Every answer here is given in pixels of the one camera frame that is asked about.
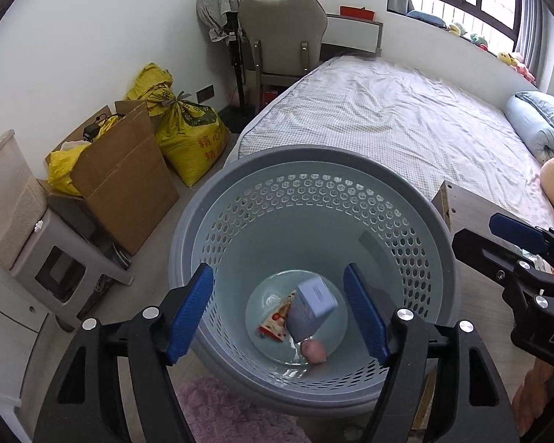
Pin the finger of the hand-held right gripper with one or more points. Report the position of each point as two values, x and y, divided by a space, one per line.
517 233
475 247

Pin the light blue pillow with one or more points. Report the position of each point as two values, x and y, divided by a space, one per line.
535 124

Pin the small yellow woven sack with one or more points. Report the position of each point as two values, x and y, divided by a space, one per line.
150 85

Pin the white cabinet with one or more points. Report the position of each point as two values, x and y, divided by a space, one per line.
4 300

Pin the white grey desk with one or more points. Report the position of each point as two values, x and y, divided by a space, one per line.
351 32

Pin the grey perforated plastic waste basket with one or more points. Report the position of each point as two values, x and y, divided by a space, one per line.
267 221

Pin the grey plastic stool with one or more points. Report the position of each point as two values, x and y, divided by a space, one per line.
41 258

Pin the blue cushion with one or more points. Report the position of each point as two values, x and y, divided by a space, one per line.
424 17

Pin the green plush toy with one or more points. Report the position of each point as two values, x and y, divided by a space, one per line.
479 40

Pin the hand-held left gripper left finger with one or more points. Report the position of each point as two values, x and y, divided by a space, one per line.
191 314

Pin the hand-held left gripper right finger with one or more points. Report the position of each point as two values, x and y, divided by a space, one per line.
367 318

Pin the light blue carton box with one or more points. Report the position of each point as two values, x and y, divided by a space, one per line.
314 304

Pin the person's right hand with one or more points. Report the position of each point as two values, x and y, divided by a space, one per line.
533 392

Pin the pink crumpled wrapper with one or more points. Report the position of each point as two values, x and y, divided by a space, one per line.
315 350

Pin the large yellow woven sack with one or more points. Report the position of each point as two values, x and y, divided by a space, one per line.
189 143

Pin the brown cardboard box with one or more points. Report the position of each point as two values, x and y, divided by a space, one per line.
120 180

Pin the pink plush toy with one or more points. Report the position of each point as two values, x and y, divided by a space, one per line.
525 73

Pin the long grey curtain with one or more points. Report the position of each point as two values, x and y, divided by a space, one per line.
533 32

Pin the pale yellow plush toy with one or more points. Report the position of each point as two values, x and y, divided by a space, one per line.
457 29

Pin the bed with checked sheet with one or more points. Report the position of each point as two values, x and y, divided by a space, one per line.
374 124

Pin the red snack wrapper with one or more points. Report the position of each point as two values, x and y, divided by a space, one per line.
274 320

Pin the yellow plastic bag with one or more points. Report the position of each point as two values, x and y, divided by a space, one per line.
64 170

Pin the dark wall socket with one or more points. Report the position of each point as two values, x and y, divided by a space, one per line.
205 93

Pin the beige upholstered chair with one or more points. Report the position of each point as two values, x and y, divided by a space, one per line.
281 32

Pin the pink fluffy rug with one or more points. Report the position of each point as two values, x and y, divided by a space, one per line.
221 410

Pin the red box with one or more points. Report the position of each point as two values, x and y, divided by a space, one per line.
356 11

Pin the grey cloth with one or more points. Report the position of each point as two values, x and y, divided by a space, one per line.
221 0

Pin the bright yellow plush toy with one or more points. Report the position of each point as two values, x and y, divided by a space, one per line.
508 58

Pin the black fan stand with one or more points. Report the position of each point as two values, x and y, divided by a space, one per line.
235 69

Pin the white red paper wrapper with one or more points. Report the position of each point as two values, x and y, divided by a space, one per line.
545 265

